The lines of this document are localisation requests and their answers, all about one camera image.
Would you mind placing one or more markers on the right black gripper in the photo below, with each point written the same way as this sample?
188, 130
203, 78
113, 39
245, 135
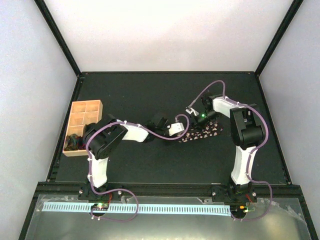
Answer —
197, 125

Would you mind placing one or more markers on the black floral patterned tie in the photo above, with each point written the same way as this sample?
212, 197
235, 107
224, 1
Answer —
211, 129

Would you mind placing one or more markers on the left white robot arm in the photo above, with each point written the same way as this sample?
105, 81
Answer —
103, 137

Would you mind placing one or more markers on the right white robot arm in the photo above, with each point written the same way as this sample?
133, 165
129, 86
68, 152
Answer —
249, 132

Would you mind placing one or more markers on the wooden compartment box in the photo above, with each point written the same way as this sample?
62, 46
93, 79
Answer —
82, 113

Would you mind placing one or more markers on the dark rolled tie in box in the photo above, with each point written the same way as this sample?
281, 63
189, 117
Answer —
72, 142

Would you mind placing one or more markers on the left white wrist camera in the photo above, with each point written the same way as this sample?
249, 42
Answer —
175, 128

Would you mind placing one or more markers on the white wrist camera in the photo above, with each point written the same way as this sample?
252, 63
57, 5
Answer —
192, 111
175, 128

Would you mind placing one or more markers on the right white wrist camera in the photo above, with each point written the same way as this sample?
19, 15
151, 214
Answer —
192, 111

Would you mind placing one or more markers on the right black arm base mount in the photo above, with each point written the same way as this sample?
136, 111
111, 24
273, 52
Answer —
229, 193

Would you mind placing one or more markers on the light blue slotted cable duct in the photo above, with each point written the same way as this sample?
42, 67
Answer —
129, 208

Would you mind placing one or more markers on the right black frame post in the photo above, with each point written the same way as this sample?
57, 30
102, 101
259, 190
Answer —
281, 30

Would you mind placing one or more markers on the black frame post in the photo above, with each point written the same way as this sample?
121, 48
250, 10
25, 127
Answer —
49, 19
281, 30

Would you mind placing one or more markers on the left black frame post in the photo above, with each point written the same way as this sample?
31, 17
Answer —
49, 19

